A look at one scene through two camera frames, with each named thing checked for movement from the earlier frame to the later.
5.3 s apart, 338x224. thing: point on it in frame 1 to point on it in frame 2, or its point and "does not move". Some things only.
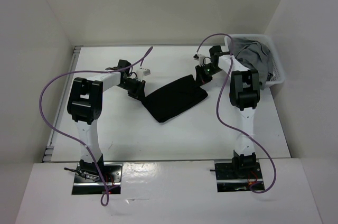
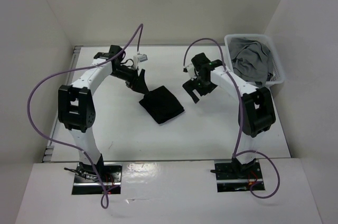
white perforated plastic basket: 278,76 does not move
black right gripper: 201,79 to 190,84
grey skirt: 255,57 does not move
